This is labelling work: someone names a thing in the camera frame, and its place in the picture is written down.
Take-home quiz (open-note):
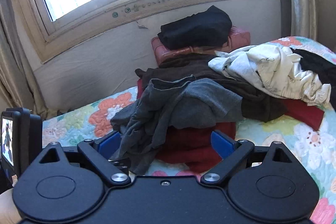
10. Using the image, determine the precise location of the cream white garment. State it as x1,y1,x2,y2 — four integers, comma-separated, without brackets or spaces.
208,44,332,107

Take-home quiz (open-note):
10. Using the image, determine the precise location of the beige curtain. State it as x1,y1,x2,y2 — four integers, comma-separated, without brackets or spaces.
0,0,48,119

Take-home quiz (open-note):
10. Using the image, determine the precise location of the person's left forearm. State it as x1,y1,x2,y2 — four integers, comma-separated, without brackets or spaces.
0,187,23,224

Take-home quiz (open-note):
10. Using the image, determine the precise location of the grey shirt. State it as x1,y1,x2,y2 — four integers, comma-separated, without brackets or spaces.
110,78,243,174

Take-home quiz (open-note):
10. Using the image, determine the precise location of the floral quilt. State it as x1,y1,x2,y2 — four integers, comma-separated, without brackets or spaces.
42,36,336,224

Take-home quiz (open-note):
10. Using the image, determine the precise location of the red knit sweater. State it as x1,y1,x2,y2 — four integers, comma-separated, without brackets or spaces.
136,77,237,173

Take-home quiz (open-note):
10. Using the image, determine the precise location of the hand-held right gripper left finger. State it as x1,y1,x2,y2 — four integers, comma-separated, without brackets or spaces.
30,132,132,186

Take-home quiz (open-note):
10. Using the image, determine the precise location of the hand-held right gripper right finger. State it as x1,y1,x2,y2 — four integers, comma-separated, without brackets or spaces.
201,130,300,185

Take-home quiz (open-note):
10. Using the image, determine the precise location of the brown garment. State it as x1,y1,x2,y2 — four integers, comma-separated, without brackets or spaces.
135,53,286,123

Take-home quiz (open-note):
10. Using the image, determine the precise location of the pink case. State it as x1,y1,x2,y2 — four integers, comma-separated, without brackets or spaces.
151,26,251,67

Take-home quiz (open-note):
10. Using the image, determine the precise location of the folded black garment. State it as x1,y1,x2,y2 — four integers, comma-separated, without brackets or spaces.
157,5,233,51

